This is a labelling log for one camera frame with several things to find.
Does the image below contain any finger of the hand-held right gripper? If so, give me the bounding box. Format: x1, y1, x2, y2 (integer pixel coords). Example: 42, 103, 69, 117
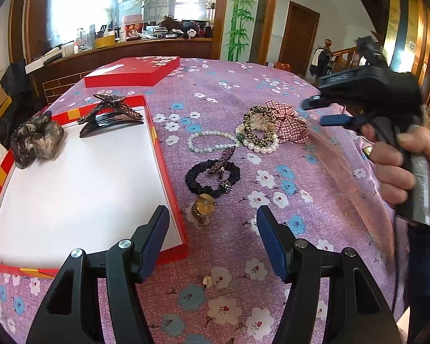
320, 114, 359, 128
302, 95, 334, 111

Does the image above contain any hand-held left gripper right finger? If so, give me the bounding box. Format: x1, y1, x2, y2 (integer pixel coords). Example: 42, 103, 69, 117
256, 204, 404, 344

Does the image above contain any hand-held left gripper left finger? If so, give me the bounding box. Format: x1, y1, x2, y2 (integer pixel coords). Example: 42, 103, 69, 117
26, 205, 171, 344

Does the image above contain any red plaid scrunchie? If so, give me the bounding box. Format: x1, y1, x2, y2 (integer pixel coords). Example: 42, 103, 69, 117
265, 99, 309, 144

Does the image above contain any gold round brooch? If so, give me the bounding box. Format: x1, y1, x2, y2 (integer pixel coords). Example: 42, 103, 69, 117
189, 193, 216, 227

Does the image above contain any large pearl bracelet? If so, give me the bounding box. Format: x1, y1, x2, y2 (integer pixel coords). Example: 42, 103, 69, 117
235, 124, 280, 155

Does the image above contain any leopard print scrunchie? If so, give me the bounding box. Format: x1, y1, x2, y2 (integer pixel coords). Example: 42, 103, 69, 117
243, 105, 279, 148

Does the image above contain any black beaded scrunchie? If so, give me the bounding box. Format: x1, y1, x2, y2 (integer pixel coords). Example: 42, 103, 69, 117
185, 159, 241, 199

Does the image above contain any red box tray white inside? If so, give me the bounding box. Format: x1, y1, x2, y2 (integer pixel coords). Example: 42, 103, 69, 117
0, 95, 189, 279

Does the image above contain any purple rhinestone leaf hair clip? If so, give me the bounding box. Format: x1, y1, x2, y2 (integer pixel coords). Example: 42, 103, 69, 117
206, 147, 236, 180

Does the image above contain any small white bead bracelet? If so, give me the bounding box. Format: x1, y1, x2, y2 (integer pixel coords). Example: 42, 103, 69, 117
187, 130, 241, 153

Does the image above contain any person's right forearm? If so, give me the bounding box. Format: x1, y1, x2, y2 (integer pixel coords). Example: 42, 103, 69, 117
406, 201, 430, 344

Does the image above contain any person's right hand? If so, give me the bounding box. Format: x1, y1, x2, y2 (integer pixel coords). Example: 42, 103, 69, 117
362, 124, 430, 208

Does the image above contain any dark jacket on railing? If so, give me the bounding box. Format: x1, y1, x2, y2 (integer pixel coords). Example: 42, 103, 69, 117
310, 47, 332, 78

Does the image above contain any wooden stair railing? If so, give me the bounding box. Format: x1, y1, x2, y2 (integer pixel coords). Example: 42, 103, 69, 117
322, 38, 367, 77

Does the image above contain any brown wooden door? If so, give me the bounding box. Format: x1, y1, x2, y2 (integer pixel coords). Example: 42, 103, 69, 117
277, 1, 320, 77

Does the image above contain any purple floral tablecloth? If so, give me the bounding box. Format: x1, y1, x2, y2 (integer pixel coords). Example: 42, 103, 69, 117
0, 56, 409, 344

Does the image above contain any black starfish hair claw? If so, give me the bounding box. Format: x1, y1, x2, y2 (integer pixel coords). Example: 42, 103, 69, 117
77, 93, 145, 139

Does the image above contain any grey brown scrunchie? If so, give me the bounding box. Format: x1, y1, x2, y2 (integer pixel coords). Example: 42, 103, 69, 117
10, 111, 65, 170

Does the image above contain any red box lid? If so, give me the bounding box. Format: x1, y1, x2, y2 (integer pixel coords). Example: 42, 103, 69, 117
84, 56, 181, 89

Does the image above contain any wooden counter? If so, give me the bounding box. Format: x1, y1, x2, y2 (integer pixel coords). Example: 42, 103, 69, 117
25, 37, 214, 105

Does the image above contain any yellow box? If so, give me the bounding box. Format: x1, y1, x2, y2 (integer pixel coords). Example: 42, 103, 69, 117
95, 32, 117, 49

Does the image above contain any flat white box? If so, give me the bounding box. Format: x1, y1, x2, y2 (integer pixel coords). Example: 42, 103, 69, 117
25, 51, 64, 75

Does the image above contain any green bamboo wall painting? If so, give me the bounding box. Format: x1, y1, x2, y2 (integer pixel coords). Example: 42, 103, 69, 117
224, 0, 257, 62

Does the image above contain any large wall mirror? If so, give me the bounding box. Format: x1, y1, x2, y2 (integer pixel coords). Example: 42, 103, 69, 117
51, 0, 220, 50

